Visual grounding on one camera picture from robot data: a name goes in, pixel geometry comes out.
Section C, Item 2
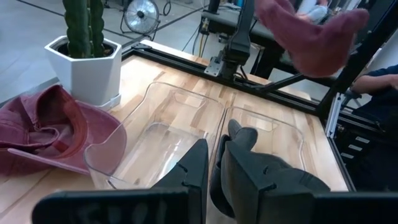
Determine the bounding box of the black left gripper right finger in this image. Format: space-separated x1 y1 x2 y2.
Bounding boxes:
221 140 330 224

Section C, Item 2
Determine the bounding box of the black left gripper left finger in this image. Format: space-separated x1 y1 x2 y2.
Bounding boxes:
151 138 210 224

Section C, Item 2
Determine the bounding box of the dark cloth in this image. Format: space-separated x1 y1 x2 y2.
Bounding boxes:
210 119 296 218

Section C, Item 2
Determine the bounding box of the maroon baseball cap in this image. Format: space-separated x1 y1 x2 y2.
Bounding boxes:
254 0 370 78
0 84 127 177

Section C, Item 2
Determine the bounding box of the clear plastic bin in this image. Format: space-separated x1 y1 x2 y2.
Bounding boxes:
214 105 308 191
83 81 226 191

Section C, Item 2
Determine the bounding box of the white hexagonal plant pot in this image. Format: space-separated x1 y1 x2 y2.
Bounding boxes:
44 35 123 111

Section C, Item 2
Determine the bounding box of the person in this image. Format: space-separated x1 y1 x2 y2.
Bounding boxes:
295 0 331 23
350 63 398 190

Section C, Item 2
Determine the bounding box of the round metal floor fan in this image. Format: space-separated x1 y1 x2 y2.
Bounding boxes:
123 0 161 35

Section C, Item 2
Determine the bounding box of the green cactus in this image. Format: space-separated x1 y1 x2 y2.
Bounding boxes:
62 0 105 59

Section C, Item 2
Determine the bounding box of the silver aluminium post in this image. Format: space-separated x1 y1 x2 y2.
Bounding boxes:
325 92 343 139

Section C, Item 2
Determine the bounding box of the black aluminium rig frame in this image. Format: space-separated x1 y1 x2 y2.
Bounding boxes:
121 0 398 192

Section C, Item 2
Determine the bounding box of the yellow cable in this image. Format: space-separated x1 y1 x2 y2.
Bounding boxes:
197 30 207 57

